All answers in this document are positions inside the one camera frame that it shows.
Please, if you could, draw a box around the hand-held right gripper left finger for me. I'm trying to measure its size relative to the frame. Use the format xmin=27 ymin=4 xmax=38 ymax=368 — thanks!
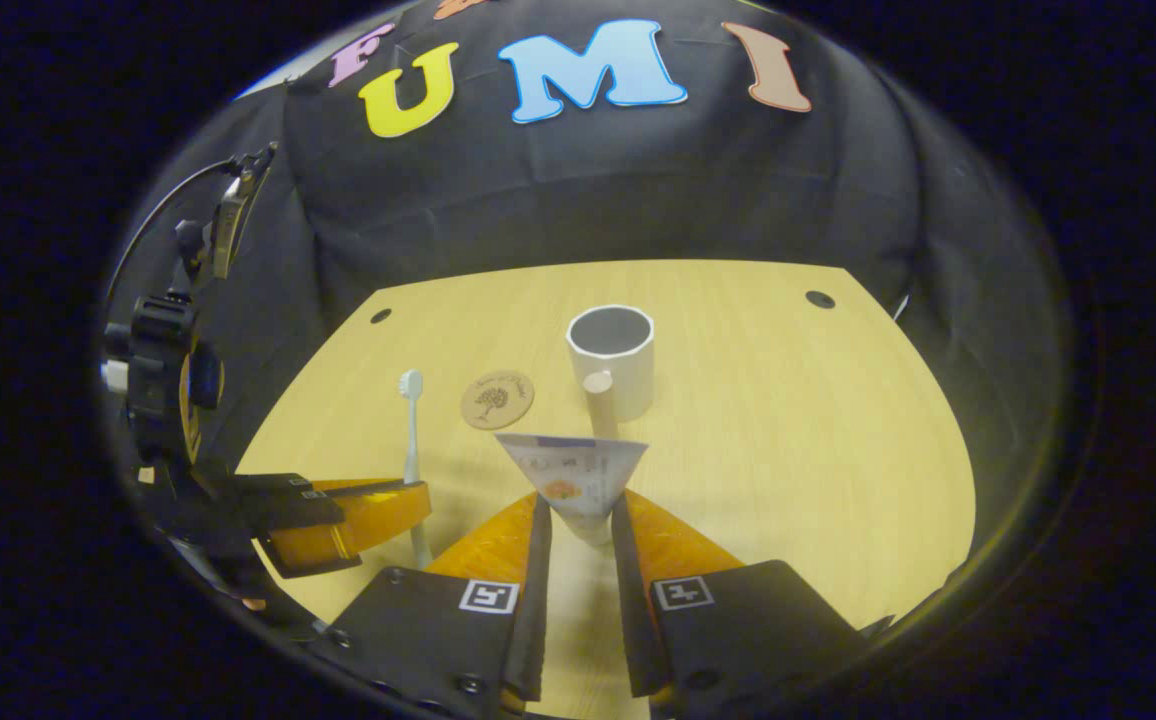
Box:
xmin=322 ymin=489 xmax=555 ymax=717

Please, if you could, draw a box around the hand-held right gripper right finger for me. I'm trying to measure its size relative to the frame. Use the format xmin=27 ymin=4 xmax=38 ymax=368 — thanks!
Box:
xmin=609 ymin=487 xmax=875 ymax=717

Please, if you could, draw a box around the pale green toothbrush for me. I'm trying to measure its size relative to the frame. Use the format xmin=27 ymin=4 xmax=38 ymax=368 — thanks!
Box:
xmin=397 ymin=369 xmax=435 ymax=572

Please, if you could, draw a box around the white toothpaste tube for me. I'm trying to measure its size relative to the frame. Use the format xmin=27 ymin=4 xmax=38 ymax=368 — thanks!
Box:
xmin=494 ymin=432 xmax=651 ymax=547

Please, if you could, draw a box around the round cork coaster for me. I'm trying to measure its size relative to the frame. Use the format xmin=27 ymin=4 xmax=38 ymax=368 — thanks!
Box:
xmin=459 ymin=369 xmax=537 ymax=432

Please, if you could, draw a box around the white cup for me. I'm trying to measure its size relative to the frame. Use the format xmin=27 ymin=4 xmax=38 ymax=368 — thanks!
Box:
xmin=565 ymin=304 xmax=657 ymax=443

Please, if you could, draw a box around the black cable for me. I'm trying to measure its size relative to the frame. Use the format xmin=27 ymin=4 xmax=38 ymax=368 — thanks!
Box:
xmin=106 ymin=157 xmax=241 ymax=301

